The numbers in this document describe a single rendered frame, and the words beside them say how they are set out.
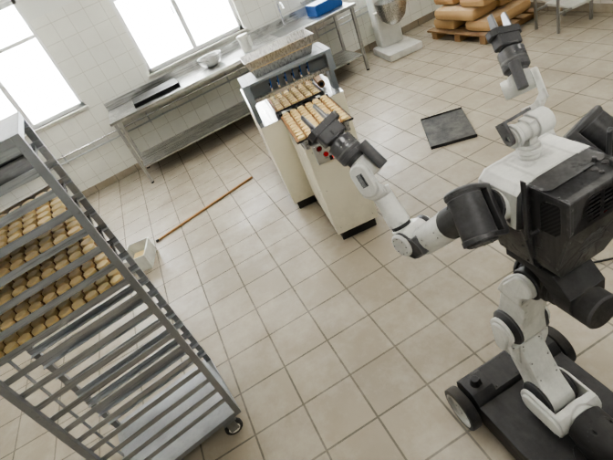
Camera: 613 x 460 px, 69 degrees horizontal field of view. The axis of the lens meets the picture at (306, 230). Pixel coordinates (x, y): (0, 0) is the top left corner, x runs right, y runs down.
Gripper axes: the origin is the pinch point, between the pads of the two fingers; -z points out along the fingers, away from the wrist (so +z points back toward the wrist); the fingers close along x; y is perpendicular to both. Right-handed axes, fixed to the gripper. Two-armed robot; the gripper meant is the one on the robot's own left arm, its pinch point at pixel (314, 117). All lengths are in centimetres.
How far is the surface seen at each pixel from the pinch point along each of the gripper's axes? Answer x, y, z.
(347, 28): 266, -482, -169
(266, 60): 56, -179, -95
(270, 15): 183, -437, -241
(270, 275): -53, -205, 19
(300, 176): 22, -236, -24
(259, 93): 39, -196, -87
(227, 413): -117, -109, 58
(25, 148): -72, -8, -60
